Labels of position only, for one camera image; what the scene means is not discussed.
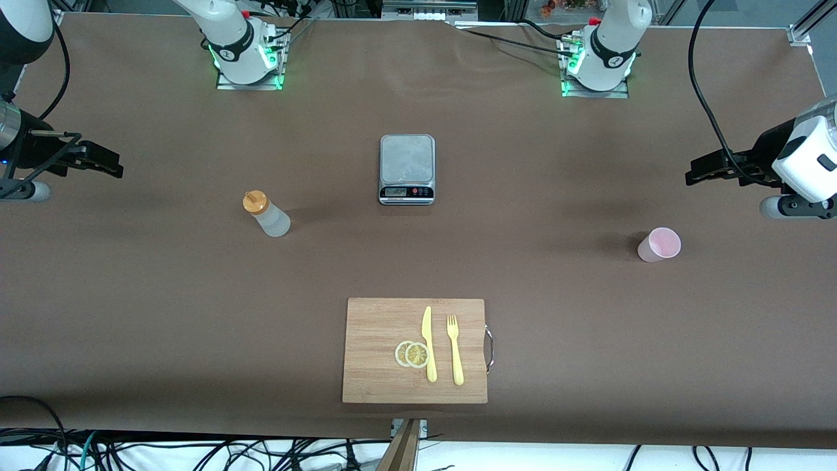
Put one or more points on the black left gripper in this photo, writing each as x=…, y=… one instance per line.
x=764, y=152

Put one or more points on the pink plastic cup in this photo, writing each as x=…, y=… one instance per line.
x=659, y=246

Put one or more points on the wooden cutting board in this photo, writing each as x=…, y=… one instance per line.
x=379, y=353

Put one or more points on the yellow plastic fork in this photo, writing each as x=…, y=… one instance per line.
x=456, y=356

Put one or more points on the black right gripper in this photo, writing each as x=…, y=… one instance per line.
x=34, y=149

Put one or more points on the white power strip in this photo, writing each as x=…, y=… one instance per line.
x=429, y=17

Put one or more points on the wooden post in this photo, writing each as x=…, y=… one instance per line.
x=400, y=451

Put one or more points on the clear sauce bottle orange cap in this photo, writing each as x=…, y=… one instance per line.
x=268, y=217

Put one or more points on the metal table bracket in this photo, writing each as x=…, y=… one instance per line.
x=422, y=426

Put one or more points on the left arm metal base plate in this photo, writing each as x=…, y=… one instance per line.
x=621, y=93

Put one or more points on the lemon slice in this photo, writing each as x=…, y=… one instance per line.
x=417, y=355
x=399, y=354

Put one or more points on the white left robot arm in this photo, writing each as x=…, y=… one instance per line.
x=611, y=39

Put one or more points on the silver digital kitchen scale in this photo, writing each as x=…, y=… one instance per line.
x=407, y=160

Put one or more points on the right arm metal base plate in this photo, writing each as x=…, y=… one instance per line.
x=225, y=85

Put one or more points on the yellow plastic knife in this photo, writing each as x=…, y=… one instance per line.
x=429, y=347

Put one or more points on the aluminium frame profile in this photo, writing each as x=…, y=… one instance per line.
x=807, y=26

